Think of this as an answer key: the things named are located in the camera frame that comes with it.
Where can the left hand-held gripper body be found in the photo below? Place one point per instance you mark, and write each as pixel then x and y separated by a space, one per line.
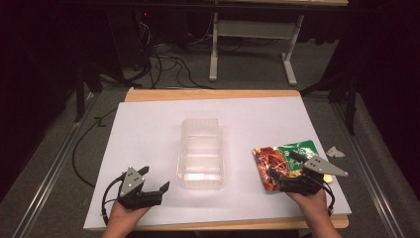
pixel 131 185

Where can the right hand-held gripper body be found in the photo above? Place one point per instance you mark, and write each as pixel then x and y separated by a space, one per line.
pixel 318 166

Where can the red and green snack packet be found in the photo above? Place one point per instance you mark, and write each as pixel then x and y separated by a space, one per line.
pixel 274 158

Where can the clear plastic container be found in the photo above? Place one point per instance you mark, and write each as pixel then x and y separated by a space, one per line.
pixel 200 155

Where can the person's left hand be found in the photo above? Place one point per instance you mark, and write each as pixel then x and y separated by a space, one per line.
pixel 124 216

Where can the person's right hand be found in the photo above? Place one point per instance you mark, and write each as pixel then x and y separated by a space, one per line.
pixel 313 206

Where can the crumpled white paper scrap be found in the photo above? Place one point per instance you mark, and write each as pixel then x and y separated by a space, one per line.
pixel 335 152

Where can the white paper sheet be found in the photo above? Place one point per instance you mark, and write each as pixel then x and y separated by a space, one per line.
pixel 148 132

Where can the black stand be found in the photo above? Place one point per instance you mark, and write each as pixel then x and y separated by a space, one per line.
pixel 80 95
pixel 351 99

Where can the dark computer case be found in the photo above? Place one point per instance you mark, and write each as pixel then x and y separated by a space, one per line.
pixel 132 36

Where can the metal floor rail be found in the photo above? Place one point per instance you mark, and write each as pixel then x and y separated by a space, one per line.
pixel 366 172
pixel 56 162

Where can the white metal desk frame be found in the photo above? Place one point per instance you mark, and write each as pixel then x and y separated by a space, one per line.
pixel 256 29

